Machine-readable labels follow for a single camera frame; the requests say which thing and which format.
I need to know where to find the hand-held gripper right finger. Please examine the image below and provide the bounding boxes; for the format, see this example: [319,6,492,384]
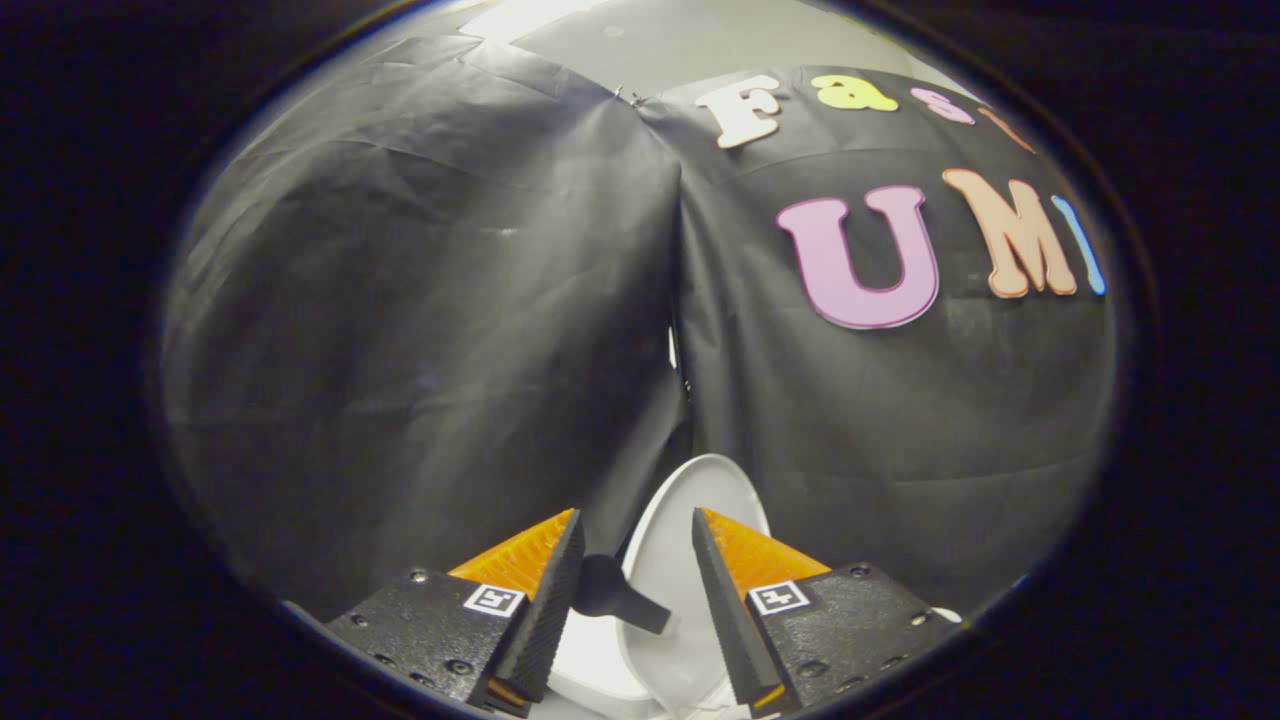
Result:
[690,507,961,716]

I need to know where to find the plain black wrinkled cloth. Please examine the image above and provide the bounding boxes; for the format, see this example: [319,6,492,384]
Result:
[160,30,693,621]

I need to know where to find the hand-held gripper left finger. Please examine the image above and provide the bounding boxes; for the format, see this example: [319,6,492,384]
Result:
[325,508,586,717]

